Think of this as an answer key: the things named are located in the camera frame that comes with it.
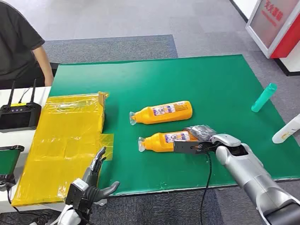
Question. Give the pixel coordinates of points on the person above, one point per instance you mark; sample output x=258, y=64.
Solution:
x=13, y=40

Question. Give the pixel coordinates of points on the orange bottle with label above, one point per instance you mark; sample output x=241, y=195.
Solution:
x=163, y=113
x=159, y=142

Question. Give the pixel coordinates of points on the black remote controller with antennas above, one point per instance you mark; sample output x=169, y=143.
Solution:
x=19, y=116

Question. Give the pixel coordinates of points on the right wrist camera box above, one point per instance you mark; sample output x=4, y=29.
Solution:
x=187, y=146

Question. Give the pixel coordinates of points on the white plastic bottle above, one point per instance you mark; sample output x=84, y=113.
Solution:
x=287, y=130

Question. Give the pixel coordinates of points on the black device with green screen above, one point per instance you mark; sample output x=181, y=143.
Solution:
x=8, y=161

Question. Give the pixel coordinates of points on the green table mat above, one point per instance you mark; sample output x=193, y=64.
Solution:
x=187, y=80

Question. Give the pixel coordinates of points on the red and white cabinet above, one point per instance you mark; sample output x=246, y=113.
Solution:
x=277, y=24

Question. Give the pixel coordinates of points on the black chair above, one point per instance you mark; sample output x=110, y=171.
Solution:
x=55, y=68

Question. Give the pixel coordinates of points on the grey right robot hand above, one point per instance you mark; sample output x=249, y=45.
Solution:
x=201, y=132

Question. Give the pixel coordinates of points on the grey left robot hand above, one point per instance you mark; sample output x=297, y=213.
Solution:
x=93, y=189

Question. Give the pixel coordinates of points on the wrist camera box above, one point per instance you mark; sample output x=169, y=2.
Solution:
x=76, y=192
x=187, y=146

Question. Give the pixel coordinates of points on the yellow taped cardboard box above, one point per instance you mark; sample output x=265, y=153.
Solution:
x=63, y=146

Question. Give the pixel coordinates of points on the person's forearm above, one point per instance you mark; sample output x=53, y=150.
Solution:
x=45, y=66

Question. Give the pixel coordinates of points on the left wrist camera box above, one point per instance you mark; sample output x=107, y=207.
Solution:
x=76, y=192

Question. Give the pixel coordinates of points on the teal plastic bottle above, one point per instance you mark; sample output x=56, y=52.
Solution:
x=263, y=97

